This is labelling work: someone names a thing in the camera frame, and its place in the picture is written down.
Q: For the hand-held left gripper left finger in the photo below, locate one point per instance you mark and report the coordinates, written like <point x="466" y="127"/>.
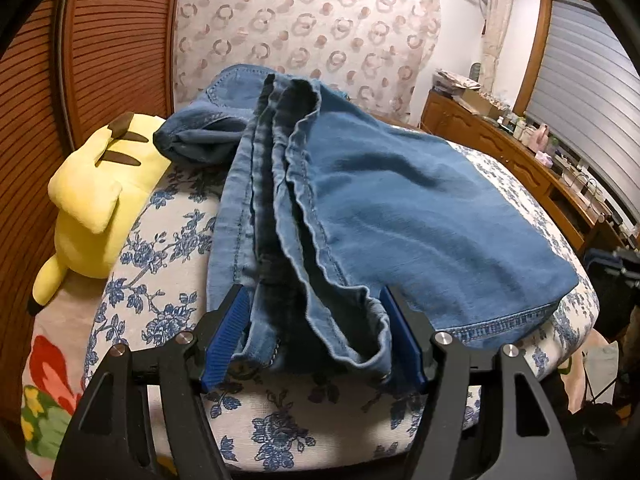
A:
<point x="225" y="345"/>

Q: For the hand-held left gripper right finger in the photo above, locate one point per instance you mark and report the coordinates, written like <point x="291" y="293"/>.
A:
<point x="405" y="345"/>

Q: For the blue denim pants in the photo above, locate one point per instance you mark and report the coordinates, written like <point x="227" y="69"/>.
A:
<point x="400" y="200"/>

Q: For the blue floral white cushion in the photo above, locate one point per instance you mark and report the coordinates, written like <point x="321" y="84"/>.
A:
<point x="165" y="270"/>

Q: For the yellow plush toy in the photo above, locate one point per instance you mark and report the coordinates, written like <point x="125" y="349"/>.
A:
<point x="85" y="230"/>

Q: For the colourful flower print blanket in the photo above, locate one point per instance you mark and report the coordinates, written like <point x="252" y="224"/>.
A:
<point x="45" y="410"/>

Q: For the pale plastic bag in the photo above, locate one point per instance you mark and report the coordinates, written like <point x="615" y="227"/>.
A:
<point x="602" y="370"/>

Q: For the wooden sideboard cabinet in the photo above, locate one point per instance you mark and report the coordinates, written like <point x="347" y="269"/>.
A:
<point x="480" y="130"/>

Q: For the pink bottle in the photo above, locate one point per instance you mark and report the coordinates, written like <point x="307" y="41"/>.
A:
<point x="541" y="139"/>

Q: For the cardboard box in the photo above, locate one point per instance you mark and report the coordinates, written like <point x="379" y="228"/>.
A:
<point x="480" y="102"/>

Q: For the pile of papers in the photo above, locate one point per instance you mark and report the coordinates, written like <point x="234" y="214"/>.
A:
<point x="452" y="80"/>

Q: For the brown louvered wooden door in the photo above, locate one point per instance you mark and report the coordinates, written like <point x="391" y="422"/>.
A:
<point x="115" y="35"/>

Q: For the beige lace curtain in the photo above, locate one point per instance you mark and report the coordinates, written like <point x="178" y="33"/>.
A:
<point x="497" y="25"/>

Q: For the wooden window frame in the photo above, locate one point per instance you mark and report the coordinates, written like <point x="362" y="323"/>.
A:
<point x="532" y="45"/>

